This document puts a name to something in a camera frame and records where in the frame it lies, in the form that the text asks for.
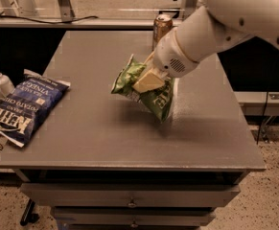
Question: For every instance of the blue Kettle chip bag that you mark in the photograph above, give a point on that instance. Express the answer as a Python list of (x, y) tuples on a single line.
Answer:
[(24, 110)]

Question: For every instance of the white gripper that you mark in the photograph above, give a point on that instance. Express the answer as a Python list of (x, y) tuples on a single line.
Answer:
[(170, 57)]

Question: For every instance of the grey drawer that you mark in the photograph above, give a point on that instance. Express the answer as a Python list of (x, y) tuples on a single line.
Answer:
[(130, 195), (132, 217)]

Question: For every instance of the green jalapeno chip bag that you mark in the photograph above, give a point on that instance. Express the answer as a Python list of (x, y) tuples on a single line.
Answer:
[(158, 101)]

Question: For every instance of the grey lower drawer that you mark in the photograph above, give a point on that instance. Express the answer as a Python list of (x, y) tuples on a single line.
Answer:
[(132, 217)]

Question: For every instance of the grey top drawer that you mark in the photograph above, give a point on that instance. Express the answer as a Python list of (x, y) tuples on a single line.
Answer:
[(130, 195)]

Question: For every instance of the gold drink can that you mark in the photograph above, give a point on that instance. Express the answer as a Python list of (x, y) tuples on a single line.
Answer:
[(162, 24)]

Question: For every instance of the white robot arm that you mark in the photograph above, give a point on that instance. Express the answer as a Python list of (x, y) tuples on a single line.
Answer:
[(214, 27)]

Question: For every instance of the white pump bottle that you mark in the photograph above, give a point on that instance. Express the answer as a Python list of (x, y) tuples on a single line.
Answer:
[(6, 85)]

